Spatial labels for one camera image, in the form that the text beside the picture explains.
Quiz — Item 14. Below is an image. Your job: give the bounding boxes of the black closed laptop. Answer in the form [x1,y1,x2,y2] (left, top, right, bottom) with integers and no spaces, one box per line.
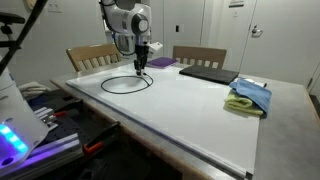
[178,64,240,86]

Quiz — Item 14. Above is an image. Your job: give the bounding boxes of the white board mat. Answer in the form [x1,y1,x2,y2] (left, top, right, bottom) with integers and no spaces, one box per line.
[65,59,261,179]

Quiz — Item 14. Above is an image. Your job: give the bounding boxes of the black clamp red handle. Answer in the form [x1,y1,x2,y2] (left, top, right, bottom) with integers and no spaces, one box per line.
[52,110,68,119]

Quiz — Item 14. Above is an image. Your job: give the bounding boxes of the black clamp orange handle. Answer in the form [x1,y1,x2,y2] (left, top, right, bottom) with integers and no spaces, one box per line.
[82,121,122,155]

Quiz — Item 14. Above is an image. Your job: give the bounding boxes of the silver metal bracket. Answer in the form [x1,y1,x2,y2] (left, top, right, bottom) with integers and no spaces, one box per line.
[33,106,59,131]

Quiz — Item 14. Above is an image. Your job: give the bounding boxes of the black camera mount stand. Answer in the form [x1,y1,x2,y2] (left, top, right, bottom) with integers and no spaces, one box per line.
[0,12,27,51]

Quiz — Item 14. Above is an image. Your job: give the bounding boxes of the white door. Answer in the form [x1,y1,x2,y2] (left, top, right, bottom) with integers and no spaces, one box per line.
[239,0,320,87]

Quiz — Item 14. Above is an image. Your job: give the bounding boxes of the door sign plate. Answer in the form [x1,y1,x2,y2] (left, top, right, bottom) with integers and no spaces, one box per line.
[228,0,245,8]

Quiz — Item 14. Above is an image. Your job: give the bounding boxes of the purple notebook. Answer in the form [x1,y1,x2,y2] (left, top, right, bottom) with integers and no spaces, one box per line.
[146,56,179,70]

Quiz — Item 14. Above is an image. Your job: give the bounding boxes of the yellow-green folded cloth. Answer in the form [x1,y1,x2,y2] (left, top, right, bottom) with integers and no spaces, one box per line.
[223,89,265,118]

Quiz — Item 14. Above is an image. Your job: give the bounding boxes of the silver door lever handle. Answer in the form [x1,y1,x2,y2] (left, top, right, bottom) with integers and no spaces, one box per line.
[251,24,264,38]

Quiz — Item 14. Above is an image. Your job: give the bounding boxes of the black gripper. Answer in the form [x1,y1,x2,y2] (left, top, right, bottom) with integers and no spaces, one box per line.
[133,44,150,77]

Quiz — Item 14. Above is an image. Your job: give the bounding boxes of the white cloth bundle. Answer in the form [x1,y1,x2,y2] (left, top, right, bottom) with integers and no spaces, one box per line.
[18,80,52,100]

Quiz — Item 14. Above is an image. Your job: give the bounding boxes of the black charging cable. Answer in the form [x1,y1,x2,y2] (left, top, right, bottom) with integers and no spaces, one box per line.
[100,75,155,95]

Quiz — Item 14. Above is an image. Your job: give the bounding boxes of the light wooden slat-back chair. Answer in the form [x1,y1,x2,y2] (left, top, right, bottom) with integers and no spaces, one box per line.
[65,43,123,73]
[172,45,228,70]

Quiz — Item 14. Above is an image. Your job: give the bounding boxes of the white charger adapter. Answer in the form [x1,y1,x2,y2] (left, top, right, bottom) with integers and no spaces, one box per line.
[139,70,151,80]

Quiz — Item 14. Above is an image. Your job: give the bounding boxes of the blue folded cloth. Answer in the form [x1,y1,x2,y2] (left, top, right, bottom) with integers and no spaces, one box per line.
[229,78,273,115]

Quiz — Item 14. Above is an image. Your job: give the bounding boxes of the black optical breadboard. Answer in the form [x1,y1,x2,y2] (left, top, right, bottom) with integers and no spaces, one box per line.
[26,89,121,158]

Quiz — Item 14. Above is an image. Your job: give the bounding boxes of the white wall switch plate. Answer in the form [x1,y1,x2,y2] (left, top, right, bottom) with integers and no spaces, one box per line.
[47,0,63,13]

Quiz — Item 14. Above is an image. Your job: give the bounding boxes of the aluminium extrusion rails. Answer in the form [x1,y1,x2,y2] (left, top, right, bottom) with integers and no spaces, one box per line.
[0,133,84,179]

